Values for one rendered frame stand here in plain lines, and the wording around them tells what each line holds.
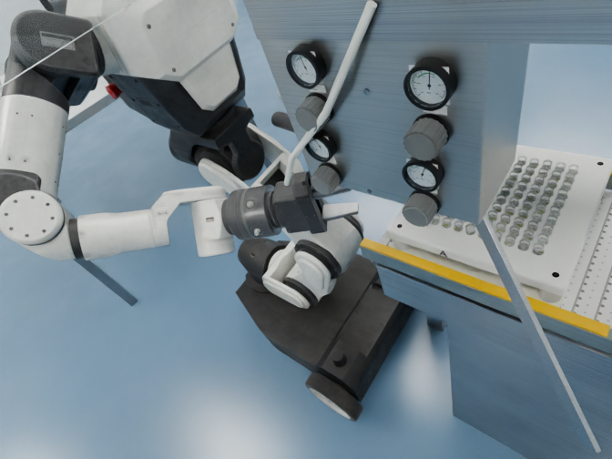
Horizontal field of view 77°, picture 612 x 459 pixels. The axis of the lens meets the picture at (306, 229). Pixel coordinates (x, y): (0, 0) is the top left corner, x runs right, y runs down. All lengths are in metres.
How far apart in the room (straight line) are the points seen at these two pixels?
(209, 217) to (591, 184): 0.58
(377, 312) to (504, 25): 1.15
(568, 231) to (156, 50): 0.70
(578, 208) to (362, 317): 0.87
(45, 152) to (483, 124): 0.60
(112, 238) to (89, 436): 1.37
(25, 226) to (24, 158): 0.11
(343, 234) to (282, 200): 0.41
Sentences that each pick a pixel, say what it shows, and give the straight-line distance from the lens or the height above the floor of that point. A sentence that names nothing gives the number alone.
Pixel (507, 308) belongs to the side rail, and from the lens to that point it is 0.60.
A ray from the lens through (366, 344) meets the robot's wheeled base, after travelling 1.31.
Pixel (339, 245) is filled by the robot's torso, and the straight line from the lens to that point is 0.98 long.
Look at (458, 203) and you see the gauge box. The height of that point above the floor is 1.07.
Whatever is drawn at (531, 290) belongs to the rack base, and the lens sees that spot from 0.61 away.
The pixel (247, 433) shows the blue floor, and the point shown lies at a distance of 1.56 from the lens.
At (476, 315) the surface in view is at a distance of 0.65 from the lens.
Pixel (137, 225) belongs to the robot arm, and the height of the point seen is 1.02.
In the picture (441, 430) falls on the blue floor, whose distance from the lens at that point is 1.41.
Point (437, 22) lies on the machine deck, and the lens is 0.31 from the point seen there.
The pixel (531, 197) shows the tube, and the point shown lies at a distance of 0.64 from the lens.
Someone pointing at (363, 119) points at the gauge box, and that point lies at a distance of 0.39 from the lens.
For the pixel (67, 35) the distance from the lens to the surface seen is 0.40.
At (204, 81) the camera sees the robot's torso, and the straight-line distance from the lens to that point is 0.84.
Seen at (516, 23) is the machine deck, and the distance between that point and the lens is 0.30.
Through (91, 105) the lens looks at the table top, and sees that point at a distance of 1.71.
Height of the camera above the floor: 1.37
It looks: 46 degrees down
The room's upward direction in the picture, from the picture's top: 25 degrees counter-clockwise
